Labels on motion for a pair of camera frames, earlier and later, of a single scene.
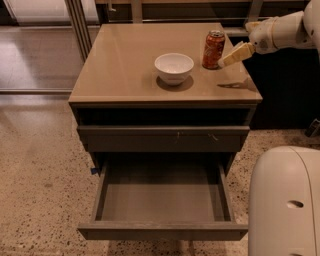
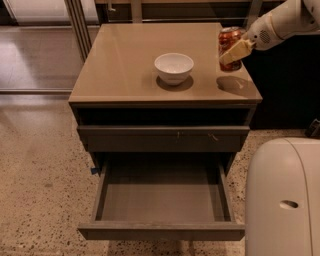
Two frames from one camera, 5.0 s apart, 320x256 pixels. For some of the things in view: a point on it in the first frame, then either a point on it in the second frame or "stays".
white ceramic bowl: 174,68 stays
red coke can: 213,49 -> 228,38
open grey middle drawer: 160,200 stays
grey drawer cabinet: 165,157 stays
